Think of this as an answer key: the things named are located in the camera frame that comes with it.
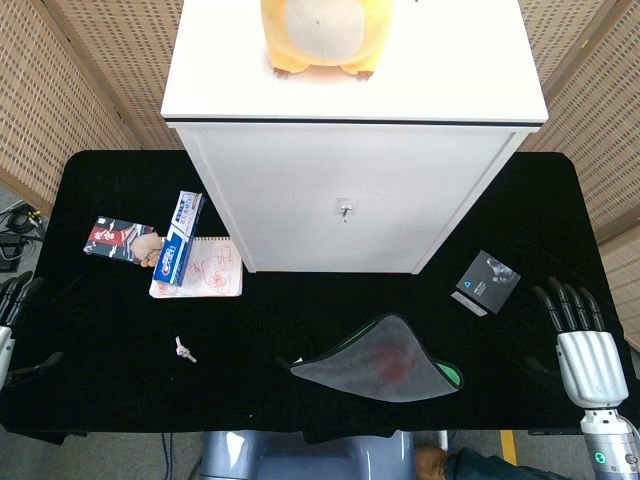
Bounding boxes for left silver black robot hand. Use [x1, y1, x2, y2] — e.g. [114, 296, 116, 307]
[0, 270, 65, 389]

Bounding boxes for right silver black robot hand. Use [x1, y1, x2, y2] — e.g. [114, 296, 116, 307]
[525, 276, 630, 409]

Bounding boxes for grey microfibre cloth green trim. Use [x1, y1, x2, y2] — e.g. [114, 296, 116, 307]
[274, 312, 464, 404]

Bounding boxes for woven rattan screen panel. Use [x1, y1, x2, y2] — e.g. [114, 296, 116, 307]
[517, 0, 640, 331]
[0, 0, 187, 214]

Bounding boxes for black tablecloth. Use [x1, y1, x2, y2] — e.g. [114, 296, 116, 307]
[0, 149, 640, 446]

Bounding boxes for white cabinet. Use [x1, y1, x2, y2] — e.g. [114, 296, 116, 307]
[160, 0, 550, 275]

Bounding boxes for yellow floor tape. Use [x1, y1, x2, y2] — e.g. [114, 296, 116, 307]
[500, 429, 518, 464]

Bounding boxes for dark printed card box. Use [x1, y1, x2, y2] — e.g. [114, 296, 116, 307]
[82, 215, 167, 269]

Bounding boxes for small black product box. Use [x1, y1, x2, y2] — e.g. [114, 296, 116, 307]
[449, 249, 522, 318]

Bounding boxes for dark jeans leg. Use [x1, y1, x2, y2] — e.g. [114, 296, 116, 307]
[443, 446, 571, 480]

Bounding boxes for blue white toothpaste box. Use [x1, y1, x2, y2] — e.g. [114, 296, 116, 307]
[151, 190, 207, 288]

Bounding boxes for brown shoe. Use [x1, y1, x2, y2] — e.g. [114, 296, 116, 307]
[414, 444, 451, 480]

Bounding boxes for spiral notepad with red scribbles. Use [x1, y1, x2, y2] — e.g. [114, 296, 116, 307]
[149, 236, 245, 300]

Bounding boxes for blue grey robot torso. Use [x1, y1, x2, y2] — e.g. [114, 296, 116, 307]
[197, 428, 417, 480]

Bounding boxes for yellow plush toy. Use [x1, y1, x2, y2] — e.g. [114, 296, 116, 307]
[259, 0, 395, 84]

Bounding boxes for black cables on floor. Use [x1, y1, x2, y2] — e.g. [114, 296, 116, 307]
[0, 199, 49, 273]

